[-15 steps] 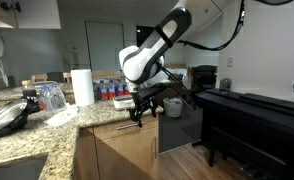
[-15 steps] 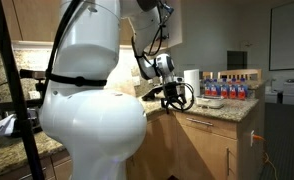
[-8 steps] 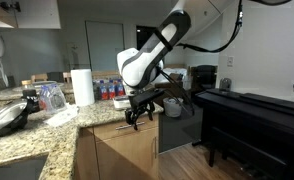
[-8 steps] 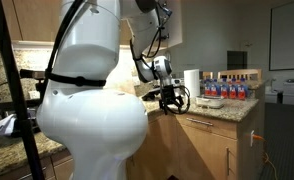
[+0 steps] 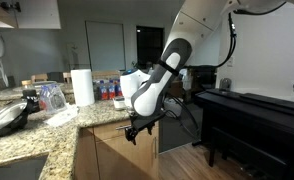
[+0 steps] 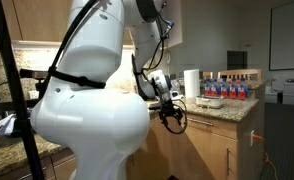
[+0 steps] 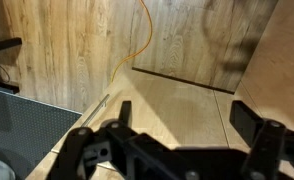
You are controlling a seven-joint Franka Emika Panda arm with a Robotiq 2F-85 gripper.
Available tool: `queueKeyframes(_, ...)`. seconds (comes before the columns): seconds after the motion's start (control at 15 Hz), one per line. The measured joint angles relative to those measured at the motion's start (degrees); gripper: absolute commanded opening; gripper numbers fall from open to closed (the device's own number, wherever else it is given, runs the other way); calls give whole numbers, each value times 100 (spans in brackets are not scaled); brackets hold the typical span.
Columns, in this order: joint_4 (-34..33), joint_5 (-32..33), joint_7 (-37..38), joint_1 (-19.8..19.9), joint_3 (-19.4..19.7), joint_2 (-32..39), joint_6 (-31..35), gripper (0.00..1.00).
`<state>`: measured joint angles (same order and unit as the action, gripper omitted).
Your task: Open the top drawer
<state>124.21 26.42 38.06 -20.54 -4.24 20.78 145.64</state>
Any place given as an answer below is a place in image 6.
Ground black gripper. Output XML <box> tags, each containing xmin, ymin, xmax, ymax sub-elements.
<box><xmin>158</xmin><ymin>99</ymin><xmax>186</xmax><ymax>126</ymax></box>

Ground wooden drawer with metal handle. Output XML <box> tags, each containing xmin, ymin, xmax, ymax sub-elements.
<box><xmin>183</xmin><ymin>112</ymin><xmax>239</xmax><ymax>140</ymax></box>

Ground white open cabinet door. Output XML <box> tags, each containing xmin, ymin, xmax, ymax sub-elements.
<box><xmin>160</xmin><ymin>0</ymin><xmax>183</xmax><ymax>48</ymax></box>

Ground white paper sheet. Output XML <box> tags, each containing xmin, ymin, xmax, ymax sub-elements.
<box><xmin>170</xmin><ymin>94</ymin><xmax>185</xmax><ymax>102</ymax></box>

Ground clear plastic bag of bottles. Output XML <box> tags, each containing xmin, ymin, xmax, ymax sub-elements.
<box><xmin>170</xmin><ymin>78</ymin><xmax>183</xmax><ymax>98</ymax></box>

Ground white paper towel roll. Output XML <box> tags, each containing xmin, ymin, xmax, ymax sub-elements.
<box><xmin>183</xmin><ymin>68</ymin><xmax>201</xmax><ymax>99</ymax></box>

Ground white rectangular dish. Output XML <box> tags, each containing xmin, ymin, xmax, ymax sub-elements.
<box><xmin>195</xmin><ymin>94</ymin><xmax>225</xmax><ymax>110</ymax></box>

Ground red label water bottle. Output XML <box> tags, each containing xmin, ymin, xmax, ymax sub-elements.
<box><xmin>211</xmin><ymin>78</ymin><xmax>221</xmax><ymax>98</ymax></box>
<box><xmin>237</xmin><ymin>77</ymin><xmax>248</xmax><ymax>101</ymax></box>
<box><xmin>228</xmin><ymin>77</ymin><xmax>238</xmax><ymax>100</ymax></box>
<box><xmin>204</xmin><ymin>78</ymin><xmax>213</xmax><ymax>98</ymax></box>
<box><xmin>220</xmin><ymin>77</ymin><xmax>229</xmax><ymax>100</ymax></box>

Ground narrow wooden chair back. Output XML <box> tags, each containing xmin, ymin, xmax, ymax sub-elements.
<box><xmin>201</xmin><ymin>71</ymin><xmax>215</xmax><ymax>81</ymax></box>

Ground wooden base cabinet body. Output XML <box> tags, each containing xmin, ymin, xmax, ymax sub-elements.
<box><xmin>125</xmin><ymin>83</ymin><xmax>267</xmax><ymax>180</ymax></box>

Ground low white cabinet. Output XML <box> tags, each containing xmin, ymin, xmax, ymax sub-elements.
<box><xmin>265</xmin><ymin>85</ymin><xmax>283</xmax><ymax>104</ymax></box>

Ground wooden cabinet with drawers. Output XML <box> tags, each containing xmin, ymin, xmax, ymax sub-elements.
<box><xmin>0</xmin><ymin>148</ymin><xmax>78</xmax><ymax>180</ymax></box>

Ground white backsplash outlet plate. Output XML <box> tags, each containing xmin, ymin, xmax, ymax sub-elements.
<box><xmin>28</xmin><ymin>90</ymin><xmax>41</xmax><ymax>100</ymax></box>

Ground white projector screen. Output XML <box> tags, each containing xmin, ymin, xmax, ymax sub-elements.
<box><xmin>269</xmin><ymin>0</ymin><xmax>294</xmax><ymax>72</ymax></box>

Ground black tripod pole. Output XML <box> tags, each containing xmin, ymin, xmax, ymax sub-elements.
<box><xmin>0</xmin><ymin>0</ymin><xmax>46</xmax><ymax>180</ymax></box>

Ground crumpled white paper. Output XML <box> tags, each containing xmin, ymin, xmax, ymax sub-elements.
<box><xmin>0</xmin><ymin>113</ymin><xmax>17</xmax><ymax>137</ymax></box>

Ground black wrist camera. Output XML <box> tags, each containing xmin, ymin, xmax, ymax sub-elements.
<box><xmin>149</xmin><ymin>102</ymin><xmax>163</xmax><ymax>111</ymax></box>

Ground wooden cabinet door with handle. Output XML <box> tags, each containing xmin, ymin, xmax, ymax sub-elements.
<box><xmin>176</xmin><ymin>123</ymin><xmax>239</xmax><ymax>180</ymax></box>

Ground small dark wall panel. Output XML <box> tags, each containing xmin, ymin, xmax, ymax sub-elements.
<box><xmin>226</xmin><ymin>50</ymin><xmax>248</xmax><ymax>71</ymax></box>

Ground orange power cable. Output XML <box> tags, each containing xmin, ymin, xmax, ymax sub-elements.
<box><xmin>252</xmin><ymin>134</ymin><xmax>279</xmax><ymax>180</ymax></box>

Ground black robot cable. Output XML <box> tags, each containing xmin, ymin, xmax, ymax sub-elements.
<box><xmin>40</xmin><ymin>0</ymin><xmax>189</xmax><ymax>135</ymax></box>

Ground wooden wall cabinets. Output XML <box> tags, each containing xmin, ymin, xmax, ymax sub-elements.
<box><xmin>0</xmin><ymin>0</ymin><xmax>135</xmax><ymax>46</ymax></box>

